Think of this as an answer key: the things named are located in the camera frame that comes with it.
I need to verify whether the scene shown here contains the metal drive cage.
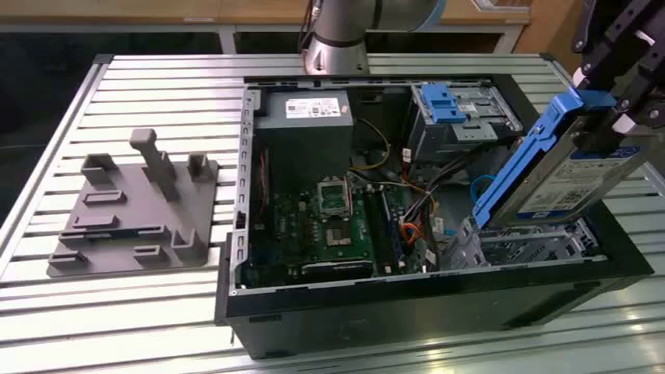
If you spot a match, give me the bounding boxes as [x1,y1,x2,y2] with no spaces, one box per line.
[409,83,525,164]

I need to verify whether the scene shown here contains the black cable bundle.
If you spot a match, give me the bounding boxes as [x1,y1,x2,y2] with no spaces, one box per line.
[409,143,517,196]

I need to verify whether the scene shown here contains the black base cable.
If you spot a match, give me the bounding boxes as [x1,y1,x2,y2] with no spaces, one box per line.
[298,0,321,54]

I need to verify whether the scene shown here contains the red wire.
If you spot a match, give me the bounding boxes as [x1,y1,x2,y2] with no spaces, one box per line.
[257,150,270,219]

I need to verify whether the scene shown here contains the metal disk bay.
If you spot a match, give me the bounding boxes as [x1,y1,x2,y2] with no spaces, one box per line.
[445,216,609,270]

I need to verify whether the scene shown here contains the blue drive latch carrier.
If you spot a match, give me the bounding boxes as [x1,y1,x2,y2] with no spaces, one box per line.
[421,84,466,125]

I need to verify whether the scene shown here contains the blue disk wire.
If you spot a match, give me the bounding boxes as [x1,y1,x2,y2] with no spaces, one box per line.
[469,174,494,204]

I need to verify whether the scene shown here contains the black RAM slot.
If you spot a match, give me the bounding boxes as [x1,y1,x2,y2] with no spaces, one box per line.
[361,185,389,274]

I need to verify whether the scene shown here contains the orange looped wire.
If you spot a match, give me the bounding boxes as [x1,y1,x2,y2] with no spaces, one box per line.
[399,222,422,247]

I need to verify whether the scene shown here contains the black open PC case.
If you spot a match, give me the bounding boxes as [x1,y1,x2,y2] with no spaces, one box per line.
[214,73,655,362]

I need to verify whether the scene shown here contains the CPU socket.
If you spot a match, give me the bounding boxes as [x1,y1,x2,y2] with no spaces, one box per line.
[323,221,358,252]

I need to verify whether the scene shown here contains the green motherboard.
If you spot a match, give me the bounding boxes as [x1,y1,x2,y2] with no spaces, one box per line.
[247,171,431,281]

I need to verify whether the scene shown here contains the wooden workbench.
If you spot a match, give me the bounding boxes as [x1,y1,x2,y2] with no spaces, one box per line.
[0,0,530,54]

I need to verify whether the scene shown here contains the gray power supply unit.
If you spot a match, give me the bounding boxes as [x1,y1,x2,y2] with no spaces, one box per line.
[253,87,357,184]

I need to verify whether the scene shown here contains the gray parts rack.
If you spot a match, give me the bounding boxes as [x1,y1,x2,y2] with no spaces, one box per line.
[45,128,222,278]

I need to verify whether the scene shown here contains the hard disk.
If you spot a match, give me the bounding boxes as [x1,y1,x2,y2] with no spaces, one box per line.
[471,91,645,229]

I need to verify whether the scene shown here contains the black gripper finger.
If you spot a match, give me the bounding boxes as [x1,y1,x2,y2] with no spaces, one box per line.
[601,0,665,136]
[569,0,615,94]

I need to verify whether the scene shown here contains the multicoloured wire bundle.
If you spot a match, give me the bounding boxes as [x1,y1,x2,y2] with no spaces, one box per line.
[402,186,441,224]

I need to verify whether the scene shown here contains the yellow wires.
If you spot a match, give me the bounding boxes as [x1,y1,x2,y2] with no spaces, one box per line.
[350,118,391,172]

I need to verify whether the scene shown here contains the black graphics card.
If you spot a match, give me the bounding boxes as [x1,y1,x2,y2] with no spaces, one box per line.
[298,259,374,280]

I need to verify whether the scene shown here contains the metal socket cover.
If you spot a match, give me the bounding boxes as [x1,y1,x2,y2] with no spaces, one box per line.
[315,175,354,219]

